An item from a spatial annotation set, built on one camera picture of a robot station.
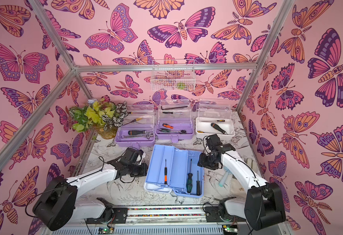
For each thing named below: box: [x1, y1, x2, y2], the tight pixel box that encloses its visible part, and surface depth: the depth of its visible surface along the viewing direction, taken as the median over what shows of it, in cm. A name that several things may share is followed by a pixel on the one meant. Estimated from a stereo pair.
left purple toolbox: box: [114, 103, 156, 147], surface depth 108 cm
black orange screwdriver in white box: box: [210, 122, 228, 135], surface depth 110 cm
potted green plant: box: [69, 94, 129, 140], surface depth 89 cm
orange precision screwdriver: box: [164, 159, 168, 185], surface depth 78 cm
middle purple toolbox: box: [155, 98, 195, 143], surface depth 112 cm
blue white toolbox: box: [144, 144, 205, 198], surface depth 81 cm
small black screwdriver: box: [196, 170, 201, 196], surface depth 84 cm
